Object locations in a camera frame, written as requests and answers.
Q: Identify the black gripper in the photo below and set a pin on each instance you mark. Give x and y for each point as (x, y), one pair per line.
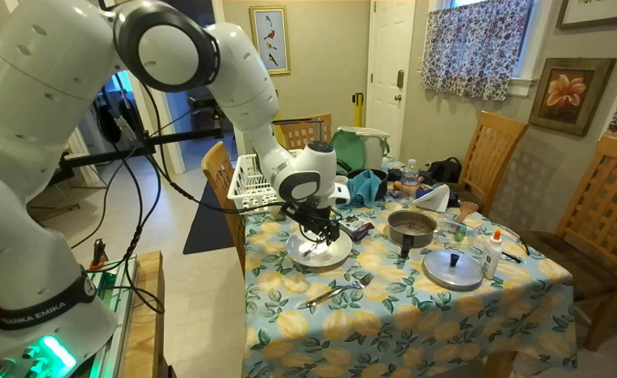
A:
(314, 221)

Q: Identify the silver fork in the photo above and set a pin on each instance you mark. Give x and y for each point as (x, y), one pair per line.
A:
(359, 284)

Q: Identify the silver pot with handle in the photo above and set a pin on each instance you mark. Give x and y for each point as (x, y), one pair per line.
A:
(410, 230)

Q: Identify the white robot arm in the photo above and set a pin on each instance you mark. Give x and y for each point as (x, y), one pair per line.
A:
(56, 56)

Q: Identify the white round plate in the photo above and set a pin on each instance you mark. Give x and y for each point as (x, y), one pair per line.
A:
(308, 250)

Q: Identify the silver pot lid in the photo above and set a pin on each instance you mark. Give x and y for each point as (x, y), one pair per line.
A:
(451, 268)

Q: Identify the dark snack packet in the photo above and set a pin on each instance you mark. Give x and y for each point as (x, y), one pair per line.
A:
(359, 232)

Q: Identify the teal towel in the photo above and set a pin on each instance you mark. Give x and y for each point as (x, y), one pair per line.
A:
(366, 184)

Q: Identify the white plastic basket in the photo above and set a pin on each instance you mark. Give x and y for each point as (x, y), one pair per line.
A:
(248, 188)

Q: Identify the clear water bottle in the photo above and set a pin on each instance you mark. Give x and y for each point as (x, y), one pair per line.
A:
(410, 180)

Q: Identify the white paper napkin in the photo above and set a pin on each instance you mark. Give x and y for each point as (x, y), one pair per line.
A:
(436, 197)

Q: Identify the wooden chair near robot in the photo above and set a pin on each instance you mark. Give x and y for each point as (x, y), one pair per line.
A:
(227, 224)

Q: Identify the lemon pattern tablecloth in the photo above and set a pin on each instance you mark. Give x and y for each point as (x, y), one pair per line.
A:
(402, 323)

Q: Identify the white glue bottle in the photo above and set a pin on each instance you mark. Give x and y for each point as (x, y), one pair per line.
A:
(493, 254)

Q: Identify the wooden chair far side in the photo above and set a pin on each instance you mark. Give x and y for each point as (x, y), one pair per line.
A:
(487, 156)

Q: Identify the white door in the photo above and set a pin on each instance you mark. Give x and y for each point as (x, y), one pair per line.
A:
(390, 24)

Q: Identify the wooden workbench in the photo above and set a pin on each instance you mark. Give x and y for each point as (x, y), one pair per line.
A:
(144, 337)

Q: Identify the floral curtain right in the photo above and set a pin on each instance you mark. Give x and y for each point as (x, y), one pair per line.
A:
(472, 51)

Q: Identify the wooden lattice chair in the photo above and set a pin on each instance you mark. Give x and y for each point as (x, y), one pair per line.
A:
(587, 242)

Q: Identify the flower picture frame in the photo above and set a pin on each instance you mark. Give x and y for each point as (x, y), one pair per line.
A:
(570, 91)

